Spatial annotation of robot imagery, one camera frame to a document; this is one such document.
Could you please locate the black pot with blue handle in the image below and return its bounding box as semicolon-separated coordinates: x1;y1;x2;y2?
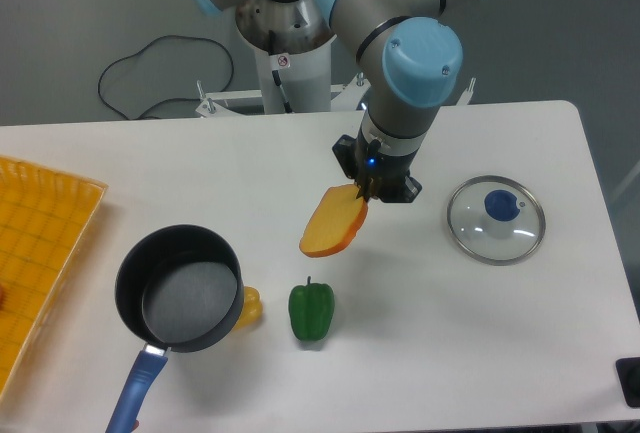
106;224;244;432

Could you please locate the orange plastic basket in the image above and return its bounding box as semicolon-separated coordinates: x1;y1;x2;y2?
1;156;108;396

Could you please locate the orange toy bread slice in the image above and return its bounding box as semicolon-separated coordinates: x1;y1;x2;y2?
299;184;368;258

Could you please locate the black cable on floor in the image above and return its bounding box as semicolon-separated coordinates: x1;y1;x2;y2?
97;35;235;121

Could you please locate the black device at table edge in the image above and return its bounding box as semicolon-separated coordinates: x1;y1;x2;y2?
615;357;640;408

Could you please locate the yellow toy bell pepper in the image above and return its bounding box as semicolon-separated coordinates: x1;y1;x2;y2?
233;286;263;330

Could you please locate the glass lid with blue knob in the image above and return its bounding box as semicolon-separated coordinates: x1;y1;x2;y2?
446;175;546;266

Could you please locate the green toy bell pepper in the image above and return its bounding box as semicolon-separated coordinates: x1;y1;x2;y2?
288;277;335;342

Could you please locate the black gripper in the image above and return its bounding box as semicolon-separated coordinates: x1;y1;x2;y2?
332;133;422;203

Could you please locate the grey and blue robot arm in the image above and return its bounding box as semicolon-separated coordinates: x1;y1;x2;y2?
195;0;471;203

